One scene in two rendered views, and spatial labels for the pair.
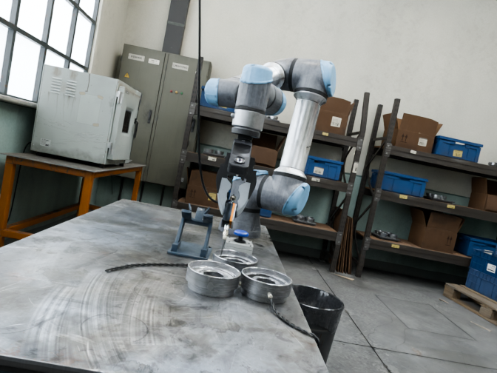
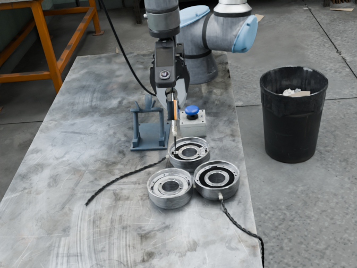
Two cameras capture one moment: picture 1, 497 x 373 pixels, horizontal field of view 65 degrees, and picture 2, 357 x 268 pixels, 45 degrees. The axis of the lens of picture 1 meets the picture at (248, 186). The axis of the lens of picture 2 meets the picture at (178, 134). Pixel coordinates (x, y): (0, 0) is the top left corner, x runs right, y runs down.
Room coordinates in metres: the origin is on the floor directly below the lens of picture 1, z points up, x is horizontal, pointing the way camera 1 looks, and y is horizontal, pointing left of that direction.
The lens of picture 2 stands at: (0.00, -0.11, 1.48)
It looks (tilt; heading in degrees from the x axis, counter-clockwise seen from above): 34 degrees down; 8
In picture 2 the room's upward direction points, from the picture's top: 7 degrees counter-clockwise
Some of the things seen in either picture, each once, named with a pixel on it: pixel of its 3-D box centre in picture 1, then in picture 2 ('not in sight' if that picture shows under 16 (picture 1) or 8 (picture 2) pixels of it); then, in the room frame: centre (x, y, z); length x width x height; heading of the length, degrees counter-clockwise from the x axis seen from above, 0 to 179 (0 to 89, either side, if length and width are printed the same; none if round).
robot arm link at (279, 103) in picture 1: (262, 98); not in sight; (1.06, 0.01, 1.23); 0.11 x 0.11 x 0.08; 67
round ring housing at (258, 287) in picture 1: (265, 285); (217, 180); (0.78, -0.07, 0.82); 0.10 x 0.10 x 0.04
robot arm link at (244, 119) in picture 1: (246, 121); (162, 18); (0.96, 0.03, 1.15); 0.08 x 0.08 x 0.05
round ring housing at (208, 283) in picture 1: (212, 278); (170, 189); (0.76, 0.03, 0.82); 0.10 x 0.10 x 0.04
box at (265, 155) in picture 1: (259, 148); not in sight; (4.49, -0.04, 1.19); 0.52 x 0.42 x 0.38; 93
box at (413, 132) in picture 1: (407, 134); not in sight; (4.58, -1.68, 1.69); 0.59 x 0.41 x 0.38; 98
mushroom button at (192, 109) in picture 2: (239, 240); (192, 115); (1.03, -0.01, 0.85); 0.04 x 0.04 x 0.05
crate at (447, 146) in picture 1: (450, 149); not in sight; (4.62, -2.20, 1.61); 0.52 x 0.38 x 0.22; 96
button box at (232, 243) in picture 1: (238, 249); (193, 122); (1.03, -0.01, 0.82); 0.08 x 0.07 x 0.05; 3
